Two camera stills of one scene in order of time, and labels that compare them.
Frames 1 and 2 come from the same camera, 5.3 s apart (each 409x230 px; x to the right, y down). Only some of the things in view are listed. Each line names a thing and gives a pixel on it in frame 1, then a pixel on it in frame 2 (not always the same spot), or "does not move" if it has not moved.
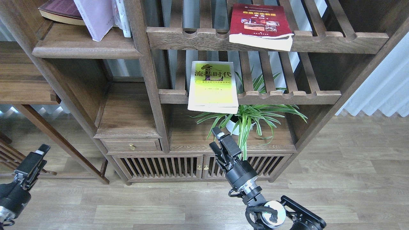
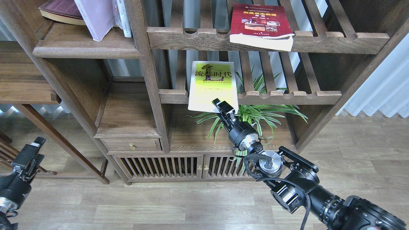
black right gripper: [240, 174] to [242, 134]
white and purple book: [98, 15] does not move
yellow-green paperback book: [212, 87] does not move
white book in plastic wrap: [120, 18] does not move
